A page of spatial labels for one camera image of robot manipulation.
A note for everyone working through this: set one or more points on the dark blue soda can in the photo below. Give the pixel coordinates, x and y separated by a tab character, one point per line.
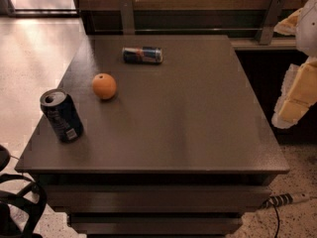
60	110

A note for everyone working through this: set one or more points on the dark brown drawer cabinet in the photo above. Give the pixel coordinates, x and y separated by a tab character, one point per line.
183	148

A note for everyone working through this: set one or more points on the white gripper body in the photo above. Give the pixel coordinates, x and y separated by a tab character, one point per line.
307	29

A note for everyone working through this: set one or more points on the red bull can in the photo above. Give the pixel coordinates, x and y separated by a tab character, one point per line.
142	55

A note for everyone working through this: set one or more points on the black chair base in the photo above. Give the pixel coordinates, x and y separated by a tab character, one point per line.
32	199

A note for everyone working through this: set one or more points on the right metal bracket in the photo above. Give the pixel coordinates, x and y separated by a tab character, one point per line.
265	32

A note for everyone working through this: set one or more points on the metal bracket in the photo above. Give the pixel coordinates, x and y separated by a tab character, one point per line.
265	32
127	17

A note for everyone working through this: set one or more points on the white power strip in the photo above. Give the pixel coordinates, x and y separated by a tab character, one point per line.
285	199

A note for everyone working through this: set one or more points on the orange fruit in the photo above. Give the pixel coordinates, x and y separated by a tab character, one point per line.
104	86

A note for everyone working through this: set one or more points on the left metal bracket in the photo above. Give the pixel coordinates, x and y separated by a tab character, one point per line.
127	17

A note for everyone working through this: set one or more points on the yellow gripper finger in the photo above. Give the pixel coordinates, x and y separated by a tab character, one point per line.
298	94
288	25

